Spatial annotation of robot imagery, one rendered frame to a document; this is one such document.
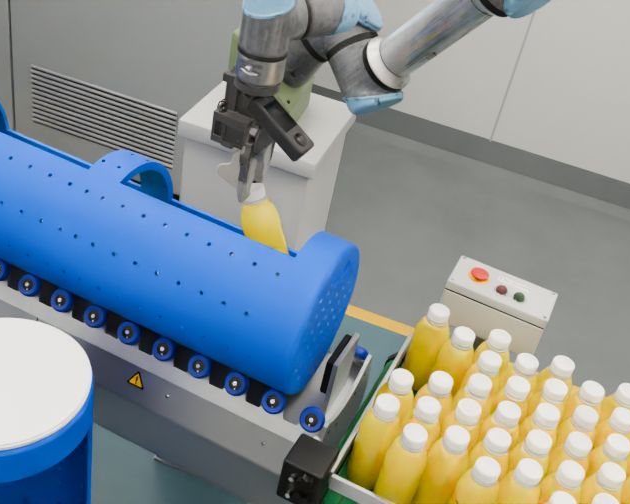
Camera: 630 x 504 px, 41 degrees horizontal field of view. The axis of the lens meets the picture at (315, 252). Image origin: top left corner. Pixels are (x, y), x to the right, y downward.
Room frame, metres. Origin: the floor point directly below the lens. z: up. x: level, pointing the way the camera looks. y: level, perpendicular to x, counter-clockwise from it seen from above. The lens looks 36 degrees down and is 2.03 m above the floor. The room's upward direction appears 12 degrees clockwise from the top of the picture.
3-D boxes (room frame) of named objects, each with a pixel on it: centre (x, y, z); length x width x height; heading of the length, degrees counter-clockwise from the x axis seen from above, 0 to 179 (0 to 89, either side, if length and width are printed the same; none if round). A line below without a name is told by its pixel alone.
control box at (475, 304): (1.31, -0.37, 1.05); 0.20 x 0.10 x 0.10; 72
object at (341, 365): (1.10, -0.08, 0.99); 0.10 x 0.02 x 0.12; 162
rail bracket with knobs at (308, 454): (0.89, -0.07, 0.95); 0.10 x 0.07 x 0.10; 162
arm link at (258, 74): (1.17, 0.14, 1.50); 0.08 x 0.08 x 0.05
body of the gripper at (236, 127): (1.18, 0.15, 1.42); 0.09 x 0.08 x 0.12; 72
